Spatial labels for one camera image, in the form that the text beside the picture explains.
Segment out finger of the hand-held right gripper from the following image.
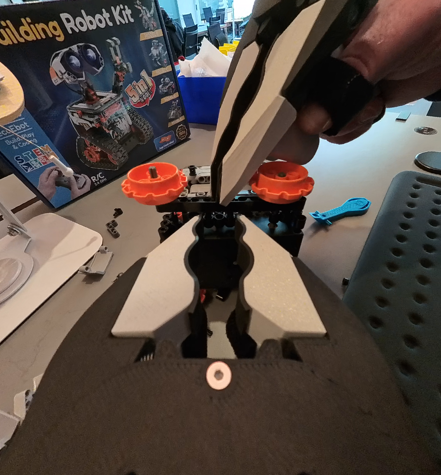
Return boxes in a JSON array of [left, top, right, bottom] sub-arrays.
[[208, 11, 263, 205], [219, 0, 351, 208]]

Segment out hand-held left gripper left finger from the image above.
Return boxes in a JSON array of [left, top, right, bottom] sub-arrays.
[[111, 217, 205, 343]]

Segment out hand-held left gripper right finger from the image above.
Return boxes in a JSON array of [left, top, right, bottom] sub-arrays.
[[235, 215, 327, 349]]

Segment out building kit robot model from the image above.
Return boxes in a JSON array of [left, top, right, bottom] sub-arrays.
[[122, 160, 315, 297]]

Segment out person's right hand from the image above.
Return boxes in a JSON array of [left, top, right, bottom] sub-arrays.
[[295, 0, 441, 145]]

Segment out blue storage bin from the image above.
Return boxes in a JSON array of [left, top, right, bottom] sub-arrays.
[[178, 71, 228, 125]]

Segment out crumpled white paper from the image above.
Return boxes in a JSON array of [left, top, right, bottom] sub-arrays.
[[180, 37, 232, 78]]

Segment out grey panel piece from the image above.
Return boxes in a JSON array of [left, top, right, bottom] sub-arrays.
[[78, 247, 113, 277]]

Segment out blue plastic pin tool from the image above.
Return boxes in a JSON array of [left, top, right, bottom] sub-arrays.
[[310, 197, 372, 225]]

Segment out dark perforated tray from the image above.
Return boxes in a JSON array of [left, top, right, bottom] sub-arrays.
[[343, 171, 441, 468]]

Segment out white rod with round tip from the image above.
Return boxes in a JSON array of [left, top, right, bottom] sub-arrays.
[[43, 149, 79, 182]]

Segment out blue robot kit box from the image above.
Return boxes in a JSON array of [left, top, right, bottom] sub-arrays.
[[0, 0, 191, 211]]

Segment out black oval object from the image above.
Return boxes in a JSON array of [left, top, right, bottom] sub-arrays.
[[415, 151, 441, 177]]

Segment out white lamp base plate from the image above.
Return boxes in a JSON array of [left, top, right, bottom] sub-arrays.
[[0, 214, 102, 360]]

